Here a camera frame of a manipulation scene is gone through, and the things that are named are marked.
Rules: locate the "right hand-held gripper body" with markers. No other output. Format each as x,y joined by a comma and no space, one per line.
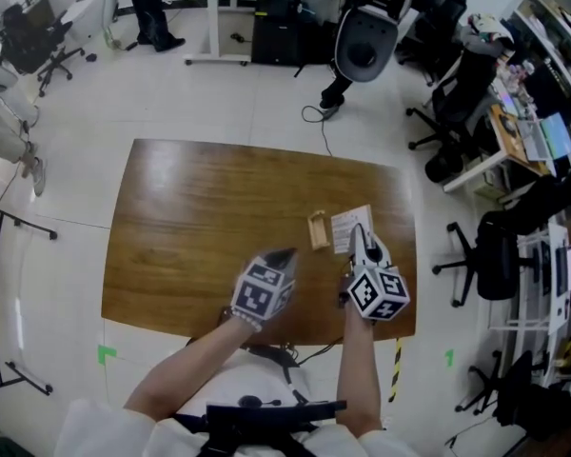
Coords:
378,293

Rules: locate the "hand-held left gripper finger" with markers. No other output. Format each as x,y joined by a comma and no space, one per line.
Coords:
292,267
273,259

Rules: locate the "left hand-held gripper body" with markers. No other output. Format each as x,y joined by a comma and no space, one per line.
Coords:
261,293

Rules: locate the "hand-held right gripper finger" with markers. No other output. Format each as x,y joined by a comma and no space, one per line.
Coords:
358,248
383,255

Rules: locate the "small white card box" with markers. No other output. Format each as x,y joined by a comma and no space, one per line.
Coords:
342,226

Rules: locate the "person's right forearm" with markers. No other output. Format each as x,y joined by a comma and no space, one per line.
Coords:
359,369

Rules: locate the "person's left forearm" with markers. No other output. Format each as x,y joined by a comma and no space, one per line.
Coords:
185,374

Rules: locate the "brown wooden table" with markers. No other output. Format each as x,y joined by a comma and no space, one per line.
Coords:
195,231

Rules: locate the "person's white shirt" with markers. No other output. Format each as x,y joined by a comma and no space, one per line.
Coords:
247,383

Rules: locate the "black trash bin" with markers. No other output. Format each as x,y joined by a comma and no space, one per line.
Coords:
445,167

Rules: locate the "black office chair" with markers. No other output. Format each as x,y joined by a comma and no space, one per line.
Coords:
499,255
514,388
449,3
28,41
457,98

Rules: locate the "black chest harness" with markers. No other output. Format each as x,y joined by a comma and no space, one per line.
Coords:
266,414

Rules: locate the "pale green storage box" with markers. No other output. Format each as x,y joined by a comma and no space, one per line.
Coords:
487,188

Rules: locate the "wooden top office desk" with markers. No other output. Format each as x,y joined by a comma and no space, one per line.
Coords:
504,150

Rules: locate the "white office desk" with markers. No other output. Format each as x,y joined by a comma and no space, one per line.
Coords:
552,303

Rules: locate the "open silver laptop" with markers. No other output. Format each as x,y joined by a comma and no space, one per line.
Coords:
549,136

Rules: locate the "grey shell backpack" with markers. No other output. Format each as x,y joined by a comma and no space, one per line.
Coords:
361,41
0,76

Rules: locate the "black computer tower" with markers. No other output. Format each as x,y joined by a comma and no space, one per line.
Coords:
278,31

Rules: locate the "grey jacket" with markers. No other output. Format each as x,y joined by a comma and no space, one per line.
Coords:
485,29

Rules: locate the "small black floor object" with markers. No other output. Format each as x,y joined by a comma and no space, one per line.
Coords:
91,57

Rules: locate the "white floor appliance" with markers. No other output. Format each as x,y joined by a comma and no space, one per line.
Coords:
85,17

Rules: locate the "white wall shelving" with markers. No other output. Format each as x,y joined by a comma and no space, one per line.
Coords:
552,31

